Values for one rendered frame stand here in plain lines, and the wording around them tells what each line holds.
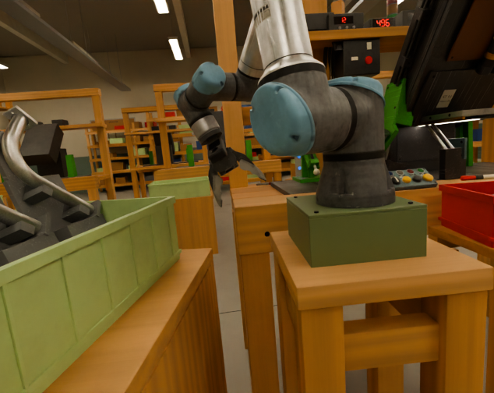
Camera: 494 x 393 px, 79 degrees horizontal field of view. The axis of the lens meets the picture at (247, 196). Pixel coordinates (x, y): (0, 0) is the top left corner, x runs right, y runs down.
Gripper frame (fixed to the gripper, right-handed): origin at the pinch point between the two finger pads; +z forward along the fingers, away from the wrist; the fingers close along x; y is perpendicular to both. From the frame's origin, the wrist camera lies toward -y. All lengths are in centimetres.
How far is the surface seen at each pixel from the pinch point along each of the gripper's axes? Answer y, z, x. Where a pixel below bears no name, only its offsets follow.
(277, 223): 5.4, 12.4, -3.9
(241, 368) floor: 60, 72, 51
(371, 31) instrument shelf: 53, -34, -79
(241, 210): 3.0, 3.5, 3.1
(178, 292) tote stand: -25.4, 11.0, 18.9
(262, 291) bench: 7.6, 28.6, 10.9
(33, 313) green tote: -51, 1, 24
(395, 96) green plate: 35, -4, -65
